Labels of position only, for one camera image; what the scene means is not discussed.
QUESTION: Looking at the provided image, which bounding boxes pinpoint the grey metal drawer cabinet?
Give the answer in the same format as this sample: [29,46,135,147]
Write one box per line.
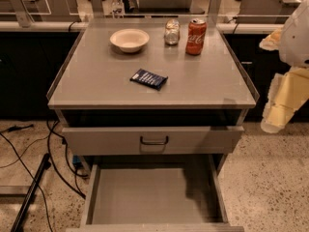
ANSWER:
[45,15,261,157]

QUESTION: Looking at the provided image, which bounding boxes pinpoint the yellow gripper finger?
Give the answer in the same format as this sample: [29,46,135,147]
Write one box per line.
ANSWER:
[261,67,309,133]
[259,28,282,51]

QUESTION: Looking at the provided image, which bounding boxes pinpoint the clear plastic water bottle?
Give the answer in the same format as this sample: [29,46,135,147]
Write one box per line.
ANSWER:
[111,0,124,18]

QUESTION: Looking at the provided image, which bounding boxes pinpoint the clear glass jar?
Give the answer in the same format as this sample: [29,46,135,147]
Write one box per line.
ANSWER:
[164,19,180,45]

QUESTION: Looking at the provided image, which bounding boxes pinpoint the black bar on floor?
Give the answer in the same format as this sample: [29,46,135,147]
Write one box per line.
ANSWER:
[11,154,49,232]

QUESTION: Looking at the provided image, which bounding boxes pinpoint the red coca-cola can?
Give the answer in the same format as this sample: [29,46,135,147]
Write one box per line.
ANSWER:
[185,18,207,55]

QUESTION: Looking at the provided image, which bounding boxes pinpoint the white paper bowl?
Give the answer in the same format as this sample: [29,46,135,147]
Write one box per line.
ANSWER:
[110,29,150,53]

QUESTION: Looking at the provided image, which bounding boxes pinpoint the open grey middle drawer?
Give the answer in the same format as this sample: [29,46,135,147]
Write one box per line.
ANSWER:
[66,163,244,232]

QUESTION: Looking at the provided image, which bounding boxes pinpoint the grey top drawer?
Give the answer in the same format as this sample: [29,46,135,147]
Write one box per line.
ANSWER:
[62,126,244,156]

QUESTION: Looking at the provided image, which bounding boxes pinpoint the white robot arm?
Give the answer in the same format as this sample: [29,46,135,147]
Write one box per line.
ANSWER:
[259,0,309,133]

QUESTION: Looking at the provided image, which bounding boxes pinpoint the blue rxbar blueberry wrapper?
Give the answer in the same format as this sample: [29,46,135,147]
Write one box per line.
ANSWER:
[130,69,168,91]

